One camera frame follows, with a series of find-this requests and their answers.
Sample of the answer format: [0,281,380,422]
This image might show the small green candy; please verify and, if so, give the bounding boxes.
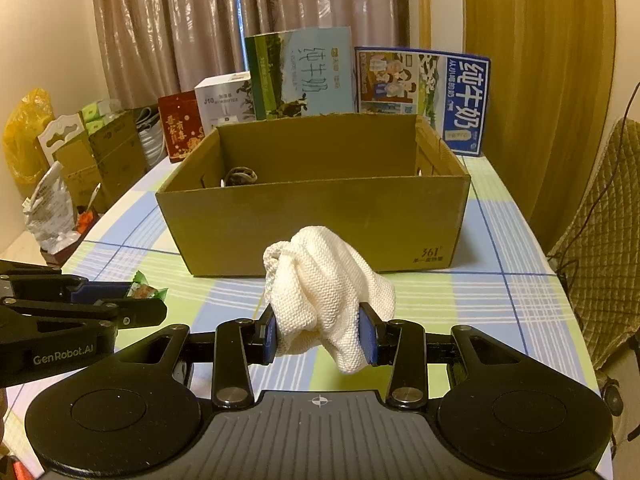
[127,271,168,301]

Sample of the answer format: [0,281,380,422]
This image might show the dark brown scrunchie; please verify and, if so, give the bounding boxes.
[224,166,258,186]

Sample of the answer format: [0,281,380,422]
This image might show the white knitted cloth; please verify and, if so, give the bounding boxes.
[262,226,396,374]

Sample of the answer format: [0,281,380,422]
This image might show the white crumpled bag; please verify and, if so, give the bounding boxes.
[22,162,76,254]

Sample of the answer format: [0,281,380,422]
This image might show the dark red tray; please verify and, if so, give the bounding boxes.
[40,210,99,266]

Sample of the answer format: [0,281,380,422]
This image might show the yellow plastic bag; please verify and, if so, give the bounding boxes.
[2,88,54,198]

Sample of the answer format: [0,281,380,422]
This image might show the checked tablecloth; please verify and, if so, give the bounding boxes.
[4,154,601,461]

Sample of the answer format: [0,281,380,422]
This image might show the brown cardboard carton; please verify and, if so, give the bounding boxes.
[53,110,149,214]

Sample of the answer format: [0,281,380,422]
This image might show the brown cardboard box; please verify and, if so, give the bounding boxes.
[156,114,471,278]

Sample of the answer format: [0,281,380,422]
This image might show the quilted brown chair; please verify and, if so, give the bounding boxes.
[551,119,639,368]

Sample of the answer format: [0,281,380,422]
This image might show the green tissue packs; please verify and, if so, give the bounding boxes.
[80,99,122,134]

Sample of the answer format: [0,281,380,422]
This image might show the red gift box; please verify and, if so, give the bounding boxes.
[157,90,205,162]

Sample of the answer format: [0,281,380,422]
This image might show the white appliance box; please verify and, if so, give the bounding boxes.
[194,72,256,136]

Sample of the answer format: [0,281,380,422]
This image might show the beige curtain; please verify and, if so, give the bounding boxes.
[93,0,409,108]

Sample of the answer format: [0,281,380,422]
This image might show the green blue milk carton box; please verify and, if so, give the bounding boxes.
[245,26,356,120]

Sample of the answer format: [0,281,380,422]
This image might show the wooden door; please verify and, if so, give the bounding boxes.
[464,0,616,250]

